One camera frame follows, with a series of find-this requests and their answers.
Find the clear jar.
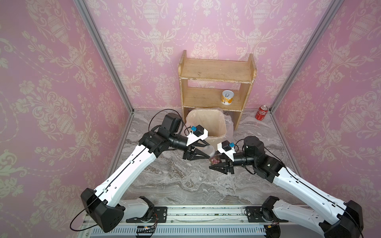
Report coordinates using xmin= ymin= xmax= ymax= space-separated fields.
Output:
xmin=204 ymin=145 xmax=221 ymax=165

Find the beige trash bin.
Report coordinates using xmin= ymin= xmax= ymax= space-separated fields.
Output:
xmin=186 ymin=108 xmax=228 ymax=150

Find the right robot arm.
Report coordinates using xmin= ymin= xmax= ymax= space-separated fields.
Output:
xmin=209 ymin=136 xmax=364 ymax=238

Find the yellow can on shelf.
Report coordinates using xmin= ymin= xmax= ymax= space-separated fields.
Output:
xmin=221 ymin=90 xmax=235 ymax=105

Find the red cola can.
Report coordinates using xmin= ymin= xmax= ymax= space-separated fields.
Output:
xmin=255 ymin=105 xmax=269 ymax=121

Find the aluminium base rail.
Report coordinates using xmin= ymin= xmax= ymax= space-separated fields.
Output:
xmin=77 ymin=205 xmax=322 ymax=238

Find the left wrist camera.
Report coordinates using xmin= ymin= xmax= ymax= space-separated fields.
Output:
xmin=187 ymin=125 xmax=208 ymax=146

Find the wooden two-tier shelf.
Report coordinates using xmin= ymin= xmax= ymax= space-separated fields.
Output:
xmin=178 ymin=50 xmax=258 ymax=126

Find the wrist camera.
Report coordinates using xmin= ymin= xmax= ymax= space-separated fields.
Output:
xmin=217 ymin=140 xmax=236 ymax=162
xmin=187 ymin=125 xmax=208 ymax=146

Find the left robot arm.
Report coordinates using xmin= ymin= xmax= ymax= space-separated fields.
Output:
xmin=80 ymin=110 xmax=210 ymax=233

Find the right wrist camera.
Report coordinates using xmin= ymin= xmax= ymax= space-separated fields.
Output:
xmin=217 ymin=140 xmax=236 ymax=162

